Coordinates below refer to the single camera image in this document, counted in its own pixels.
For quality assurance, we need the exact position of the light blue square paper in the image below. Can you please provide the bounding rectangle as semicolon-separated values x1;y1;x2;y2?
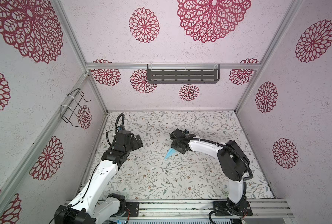
164;148;178;160

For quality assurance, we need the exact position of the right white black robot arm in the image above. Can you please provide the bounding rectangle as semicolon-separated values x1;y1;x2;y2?
171;137;253;209

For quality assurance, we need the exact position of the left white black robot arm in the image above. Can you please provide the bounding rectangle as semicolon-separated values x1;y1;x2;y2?
50;133;143;224

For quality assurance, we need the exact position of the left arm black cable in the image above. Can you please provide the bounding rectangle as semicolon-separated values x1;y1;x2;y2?
48;113;126;224

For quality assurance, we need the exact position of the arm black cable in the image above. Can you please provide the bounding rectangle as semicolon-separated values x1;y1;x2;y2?
170;135;253;224
48;113;126;224

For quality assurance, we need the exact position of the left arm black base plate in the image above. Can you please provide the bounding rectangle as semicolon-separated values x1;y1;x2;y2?
110;202;140;218

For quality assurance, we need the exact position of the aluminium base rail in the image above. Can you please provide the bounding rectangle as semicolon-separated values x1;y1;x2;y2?
59;198;295;221

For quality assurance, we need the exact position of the black wire wall rack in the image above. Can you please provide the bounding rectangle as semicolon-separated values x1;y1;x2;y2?
60;88;92;130

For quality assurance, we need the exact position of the dark grey slotted wall shelf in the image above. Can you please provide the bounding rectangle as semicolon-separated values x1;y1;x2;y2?
146;64;220;84

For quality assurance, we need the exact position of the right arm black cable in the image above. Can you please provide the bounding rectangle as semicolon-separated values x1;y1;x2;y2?
170;135;253;224

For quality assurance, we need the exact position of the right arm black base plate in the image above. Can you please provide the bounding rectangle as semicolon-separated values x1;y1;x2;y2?
213;201;253;217

